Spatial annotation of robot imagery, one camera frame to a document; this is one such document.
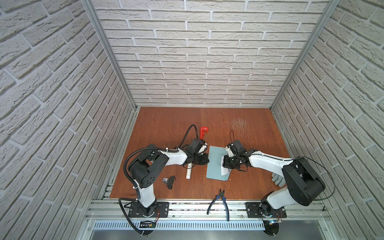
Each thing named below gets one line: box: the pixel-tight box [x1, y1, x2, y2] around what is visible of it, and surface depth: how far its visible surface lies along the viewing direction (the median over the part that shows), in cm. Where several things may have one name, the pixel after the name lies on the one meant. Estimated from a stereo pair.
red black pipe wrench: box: [200, 126, 209, 140], surface depth 106 cm
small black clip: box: [162, 175, 177, 190], surface depth 83 cm
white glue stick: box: [186, 162, 192, 180], surface depth 87 cm
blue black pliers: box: [206, 188, 230, 222], surface depth 78 cm
